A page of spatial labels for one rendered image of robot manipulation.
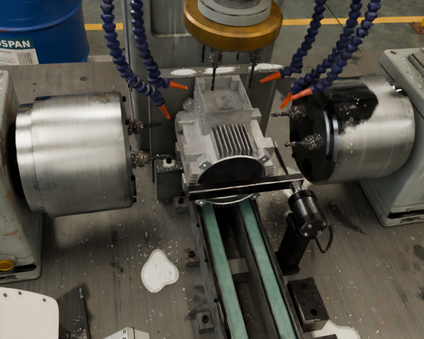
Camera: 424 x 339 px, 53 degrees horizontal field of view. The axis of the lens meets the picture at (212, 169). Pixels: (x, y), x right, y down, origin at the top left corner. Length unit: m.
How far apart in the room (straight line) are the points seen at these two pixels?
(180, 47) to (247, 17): 0.33
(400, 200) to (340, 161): 0.27
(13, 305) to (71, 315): 0.46
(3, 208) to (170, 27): 0.53
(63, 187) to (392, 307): 0.77
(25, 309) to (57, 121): 0.39
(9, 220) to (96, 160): 0.20
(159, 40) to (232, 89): 0.21
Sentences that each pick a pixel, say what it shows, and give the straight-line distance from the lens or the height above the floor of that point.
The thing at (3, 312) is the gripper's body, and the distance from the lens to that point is 0.54.
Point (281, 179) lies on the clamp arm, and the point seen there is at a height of 1.03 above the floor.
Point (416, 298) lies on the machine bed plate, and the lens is 1.15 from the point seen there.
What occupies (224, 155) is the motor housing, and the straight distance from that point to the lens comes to 0.86.
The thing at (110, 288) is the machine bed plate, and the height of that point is 0.80.
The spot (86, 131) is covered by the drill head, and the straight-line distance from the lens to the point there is 0.82.
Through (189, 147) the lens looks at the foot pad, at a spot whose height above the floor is 1.07.
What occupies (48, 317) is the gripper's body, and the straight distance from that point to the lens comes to 0.58.
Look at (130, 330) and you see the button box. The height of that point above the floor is 1.08.
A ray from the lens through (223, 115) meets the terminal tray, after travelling 0.88.
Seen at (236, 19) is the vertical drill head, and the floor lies 1.35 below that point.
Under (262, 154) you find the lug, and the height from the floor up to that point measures 1.09.
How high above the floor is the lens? 1.71
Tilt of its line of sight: 48 degrees down
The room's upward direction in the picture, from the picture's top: 7 degrees clockwise
